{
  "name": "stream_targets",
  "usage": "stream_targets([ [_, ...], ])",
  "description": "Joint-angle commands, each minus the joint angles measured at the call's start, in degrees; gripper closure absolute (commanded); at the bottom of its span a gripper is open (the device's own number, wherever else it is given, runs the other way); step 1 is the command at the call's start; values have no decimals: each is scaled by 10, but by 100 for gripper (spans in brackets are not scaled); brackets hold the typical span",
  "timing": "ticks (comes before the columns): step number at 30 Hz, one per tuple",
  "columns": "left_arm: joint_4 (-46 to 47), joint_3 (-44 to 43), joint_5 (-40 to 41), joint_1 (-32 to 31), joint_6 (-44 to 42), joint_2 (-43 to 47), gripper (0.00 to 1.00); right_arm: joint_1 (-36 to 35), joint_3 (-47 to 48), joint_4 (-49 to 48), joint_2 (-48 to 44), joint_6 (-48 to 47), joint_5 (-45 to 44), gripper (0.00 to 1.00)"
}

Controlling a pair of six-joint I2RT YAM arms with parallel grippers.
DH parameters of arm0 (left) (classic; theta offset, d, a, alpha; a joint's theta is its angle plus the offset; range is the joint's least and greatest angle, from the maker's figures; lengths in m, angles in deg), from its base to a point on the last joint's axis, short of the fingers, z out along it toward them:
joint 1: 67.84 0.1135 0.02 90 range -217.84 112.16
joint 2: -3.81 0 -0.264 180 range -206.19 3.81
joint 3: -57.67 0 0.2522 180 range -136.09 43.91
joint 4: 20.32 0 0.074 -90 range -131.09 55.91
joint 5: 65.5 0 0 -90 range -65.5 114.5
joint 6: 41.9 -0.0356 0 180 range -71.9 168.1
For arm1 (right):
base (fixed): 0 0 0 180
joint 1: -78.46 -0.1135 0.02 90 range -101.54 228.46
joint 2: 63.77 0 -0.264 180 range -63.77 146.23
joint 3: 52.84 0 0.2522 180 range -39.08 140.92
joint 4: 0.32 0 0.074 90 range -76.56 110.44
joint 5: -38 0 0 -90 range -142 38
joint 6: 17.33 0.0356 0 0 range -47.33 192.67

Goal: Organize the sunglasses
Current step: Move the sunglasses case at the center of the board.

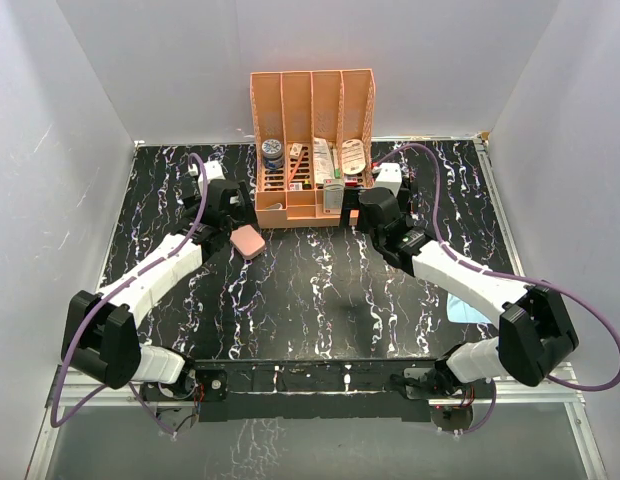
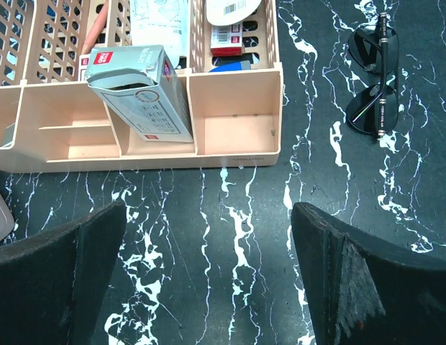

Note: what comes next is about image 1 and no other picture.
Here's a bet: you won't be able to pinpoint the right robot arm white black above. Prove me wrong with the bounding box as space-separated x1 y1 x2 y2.
340 187 579 397

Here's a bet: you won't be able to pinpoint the grey white small box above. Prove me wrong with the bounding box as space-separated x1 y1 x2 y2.
323 179 345 215

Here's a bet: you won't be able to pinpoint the blue white round tin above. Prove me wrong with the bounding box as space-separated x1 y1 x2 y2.
261 138 285 170

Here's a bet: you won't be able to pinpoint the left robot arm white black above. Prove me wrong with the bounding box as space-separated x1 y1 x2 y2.
61 179 257 399

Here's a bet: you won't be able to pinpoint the black sunglasses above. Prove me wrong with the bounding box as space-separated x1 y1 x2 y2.
397 174 419 217

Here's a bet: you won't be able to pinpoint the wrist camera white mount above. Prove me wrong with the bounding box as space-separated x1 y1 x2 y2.
372 162 402 196
188 160 225 183

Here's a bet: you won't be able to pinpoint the red pencil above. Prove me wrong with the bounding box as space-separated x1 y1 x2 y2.
288 148 307 184

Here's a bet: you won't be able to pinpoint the small white card box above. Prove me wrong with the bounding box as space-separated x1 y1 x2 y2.
289 143 303 159

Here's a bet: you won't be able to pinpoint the oval beige tag package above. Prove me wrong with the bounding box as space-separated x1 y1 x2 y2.
341 139 366 176

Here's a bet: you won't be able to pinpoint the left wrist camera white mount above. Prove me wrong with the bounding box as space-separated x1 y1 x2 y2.
188 160 225 183

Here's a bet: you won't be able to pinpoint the blue cleaning cloth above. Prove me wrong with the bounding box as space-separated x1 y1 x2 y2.
446 294 490 324

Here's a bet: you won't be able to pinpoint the orange desk organizer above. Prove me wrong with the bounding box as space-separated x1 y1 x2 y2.
250 69 376 229

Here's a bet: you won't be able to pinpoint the white tube package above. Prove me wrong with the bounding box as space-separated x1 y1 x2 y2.
313 137 334 185

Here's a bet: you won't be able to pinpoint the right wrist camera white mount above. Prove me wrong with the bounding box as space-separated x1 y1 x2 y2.
372 162 402 196

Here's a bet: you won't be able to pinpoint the pink glasses case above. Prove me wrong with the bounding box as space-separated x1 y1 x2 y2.
230 225 265 260

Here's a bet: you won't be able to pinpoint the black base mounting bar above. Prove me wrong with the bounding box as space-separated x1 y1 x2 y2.
141 359 491 422

